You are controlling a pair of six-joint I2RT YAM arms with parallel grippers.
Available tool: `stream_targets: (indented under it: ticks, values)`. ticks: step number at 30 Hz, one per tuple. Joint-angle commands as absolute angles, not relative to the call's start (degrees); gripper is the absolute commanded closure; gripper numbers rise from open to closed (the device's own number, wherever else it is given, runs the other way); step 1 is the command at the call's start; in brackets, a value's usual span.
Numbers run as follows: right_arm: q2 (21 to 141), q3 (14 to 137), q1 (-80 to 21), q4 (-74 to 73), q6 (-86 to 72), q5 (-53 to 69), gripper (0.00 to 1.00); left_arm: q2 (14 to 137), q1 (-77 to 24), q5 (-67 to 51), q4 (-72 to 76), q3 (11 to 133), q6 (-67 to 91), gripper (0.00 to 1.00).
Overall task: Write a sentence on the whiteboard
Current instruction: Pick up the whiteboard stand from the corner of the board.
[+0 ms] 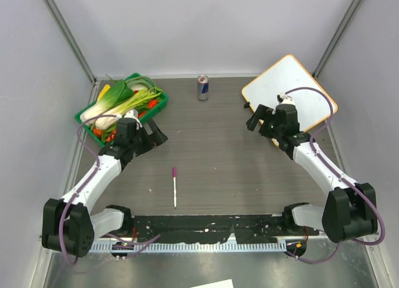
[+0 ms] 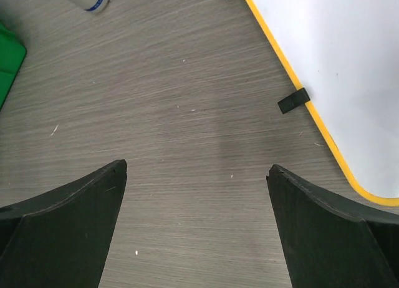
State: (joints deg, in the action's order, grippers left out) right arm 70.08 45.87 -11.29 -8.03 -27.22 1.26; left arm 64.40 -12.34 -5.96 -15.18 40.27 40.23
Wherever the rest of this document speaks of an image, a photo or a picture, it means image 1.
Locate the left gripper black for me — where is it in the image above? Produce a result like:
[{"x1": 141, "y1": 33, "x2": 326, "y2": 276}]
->
[{"x1": 129, "y1": 118, "x2": 166, "y2": 156}]

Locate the white marker with magenta cap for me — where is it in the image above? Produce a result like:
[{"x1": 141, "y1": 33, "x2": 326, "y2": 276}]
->
[{"x1": 172, "y1": 167, "x2": 177, "y2": 209}]

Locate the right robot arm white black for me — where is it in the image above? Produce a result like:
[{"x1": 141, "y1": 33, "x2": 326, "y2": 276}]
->
[{"x1": 246, "y1": 103, "x2": 378, "y2": 243}]

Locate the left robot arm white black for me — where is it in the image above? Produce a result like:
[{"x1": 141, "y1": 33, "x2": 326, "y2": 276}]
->
[{"x1": 41, "y1": 118, "x2": 168, "y2": 257}]

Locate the red tomato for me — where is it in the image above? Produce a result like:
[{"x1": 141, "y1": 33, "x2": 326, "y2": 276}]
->
[{"x1": 147, "y1": 99, "x2": 158, "y2": 109}]

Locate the bok choy right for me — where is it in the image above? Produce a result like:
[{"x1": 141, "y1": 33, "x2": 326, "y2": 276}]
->
[{"x1": 95, "y1": 84, "x2": 163, "y2": 130}]

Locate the bok choy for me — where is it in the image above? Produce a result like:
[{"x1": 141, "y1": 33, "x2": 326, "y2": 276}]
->
[
  {"x1": 95, "y1": 84, "x2": 163, "y2": 130},
  {"x1": 80, "y1": 80, "x2": 133, "y2": 122}
]

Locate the bok choy left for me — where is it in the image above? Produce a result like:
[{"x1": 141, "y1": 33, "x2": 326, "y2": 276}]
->
[{"x1": 80, "y1": 80, "x2": 133, "y2": 122}]

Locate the green plastic basket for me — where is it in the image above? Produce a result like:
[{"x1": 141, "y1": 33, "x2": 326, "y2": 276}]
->
[{"x1": 75, "y1": 73, "x2": 168, "y2": 146}]

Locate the silver blue drink can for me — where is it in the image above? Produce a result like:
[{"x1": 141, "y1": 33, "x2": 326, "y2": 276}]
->
[{"x1": 197, "y1": 74, "x2": 209, "y2": 102}]

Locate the yellow vegetable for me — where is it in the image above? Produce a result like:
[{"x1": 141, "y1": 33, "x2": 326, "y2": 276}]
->
[{"x1": 97, "y1": 84, "x2": 111, "y2": 101}]

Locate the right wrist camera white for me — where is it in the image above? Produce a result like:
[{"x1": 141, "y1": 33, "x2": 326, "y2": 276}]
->
[{"x1": 277, "y1": 94, "x2": 295, "y2": 105}]

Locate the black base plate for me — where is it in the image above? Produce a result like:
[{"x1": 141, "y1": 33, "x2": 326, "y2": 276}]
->
[{"x1": 112, "y1": 214, "x2": 319, "y2": 244}]

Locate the white slotted cable duct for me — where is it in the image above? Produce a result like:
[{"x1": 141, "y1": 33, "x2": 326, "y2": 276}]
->
[{"x1": 90, "y1": 239, "x2": 287, "y2": 254}]

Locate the aluminium frame post left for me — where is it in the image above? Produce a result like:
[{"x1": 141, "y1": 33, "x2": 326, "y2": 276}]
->
[{"x1": 36, "y1": 0, "x2": 97, "y2": 83}]

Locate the aluminium frame post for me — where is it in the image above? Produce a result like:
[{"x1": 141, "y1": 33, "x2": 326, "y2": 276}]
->
[
  {"x1": 312, "y1": 0, "x2": 364, "y2": 79},
  {"x1": 36, "y1": 0, "x2": 97, "y2": 83}
]

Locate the aluminium frame post right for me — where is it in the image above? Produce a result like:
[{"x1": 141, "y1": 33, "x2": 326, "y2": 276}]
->
[{"x1": 312, "y1": 0, "x2": 364, "y2": 79}]

